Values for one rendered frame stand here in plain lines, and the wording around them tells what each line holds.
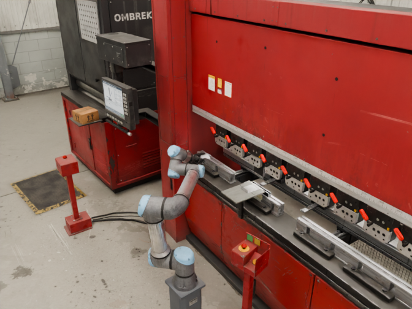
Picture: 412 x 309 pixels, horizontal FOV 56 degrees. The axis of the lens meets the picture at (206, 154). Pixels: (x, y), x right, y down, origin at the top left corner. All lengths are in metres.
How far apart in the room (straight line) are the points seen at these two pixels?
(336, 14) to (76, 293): 2.88
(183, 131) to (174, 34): 0.82
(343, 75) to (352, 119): 0.23
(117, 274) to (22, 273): 0.85
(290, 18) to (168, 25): 1.11
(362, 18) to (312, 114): 0.60
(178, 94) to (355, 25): 1.67
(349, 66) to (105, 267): 2.72
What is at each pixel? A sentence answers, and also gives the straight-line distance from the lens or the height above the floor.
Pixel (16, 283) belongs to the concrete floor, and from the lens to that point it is 3.92.
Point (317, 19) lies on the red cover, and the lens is 2.22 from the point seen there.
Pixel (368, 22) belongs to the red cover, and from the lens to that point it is 2.04.
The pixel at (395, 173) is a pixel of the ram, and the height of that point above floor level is 1.58.
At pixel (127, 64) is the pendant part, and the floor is 1.79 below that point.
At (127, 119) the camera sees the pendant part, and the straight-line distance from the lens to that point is 3.30.
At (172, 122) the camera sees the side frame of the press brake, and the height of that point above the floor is 1.28.
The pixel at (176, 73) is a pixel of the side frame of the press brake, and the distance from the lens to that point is 3.22.
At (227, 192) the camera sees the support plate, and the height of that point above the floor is 1.00.
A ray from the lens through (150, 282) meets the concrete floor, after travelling 3.60.
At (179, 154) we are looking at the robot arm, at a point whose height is 1.45.
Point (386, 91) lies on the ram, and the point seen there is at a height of 1.96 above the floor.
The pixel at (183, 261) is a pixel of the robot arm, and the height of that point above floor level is 0.99.
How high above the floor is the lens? 2.50
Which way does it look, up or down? 26 degrees down
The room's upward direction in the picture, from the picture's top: straight up
